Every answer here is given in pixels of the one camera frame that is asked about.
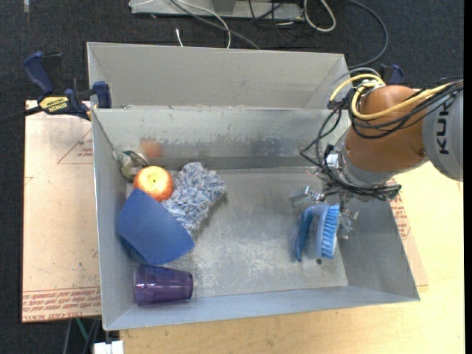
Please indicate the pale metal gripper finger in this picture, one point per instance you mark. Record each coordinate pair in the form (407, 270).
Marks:
(347, 222)
(304, 195)

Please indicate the blue scrubbing brush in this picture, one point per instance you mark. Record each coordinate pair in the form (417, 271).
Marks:
(324, 231)

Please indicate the grey metal bin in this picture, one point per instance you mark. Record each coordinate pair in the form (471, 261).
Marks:
(250, 212)

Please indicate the blue and white knitted cloth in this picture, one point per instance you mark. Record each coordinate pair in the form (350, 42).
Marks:
(195, 197)

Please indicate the red and yellow apple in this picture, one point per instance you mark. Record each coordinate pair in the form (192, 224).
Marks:
(154, 183)

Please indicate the blue bowl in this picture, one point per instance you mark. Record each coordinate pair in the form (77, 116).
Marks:
(151, 231)

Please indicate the purple plastic cup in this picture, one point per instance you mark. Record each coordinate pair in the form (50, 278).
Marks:
(162, 285)

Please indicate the grey-green round object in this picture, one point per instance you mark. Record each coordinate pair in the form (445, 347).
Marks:
(129, 162)

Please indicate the black cylinder on white bracket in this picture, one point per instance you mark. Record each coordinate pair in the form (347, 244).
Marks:
(331, 159)

